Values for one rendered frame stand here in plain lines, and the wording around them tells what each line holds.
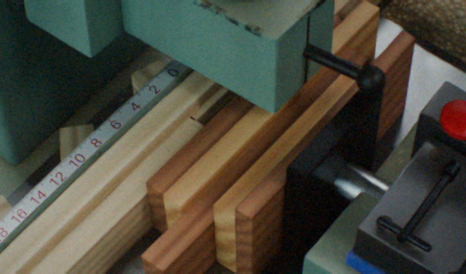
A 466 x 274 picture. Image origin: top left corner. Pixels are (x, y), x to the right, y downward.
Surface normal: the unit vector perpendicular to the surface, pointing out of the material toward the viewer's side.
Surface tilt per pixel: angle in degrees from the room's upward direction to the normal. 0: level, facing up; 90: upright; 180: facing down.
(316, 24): 90
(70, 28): 90
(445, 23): 42
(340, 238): 0
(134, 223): 90
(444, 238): 0
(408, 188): 0
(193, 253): 90
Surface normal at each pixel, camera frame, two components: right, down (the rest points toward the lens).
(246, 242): -0.62, 0.61
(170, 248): -0.01, -0.65
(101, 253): 0.79, 0.47
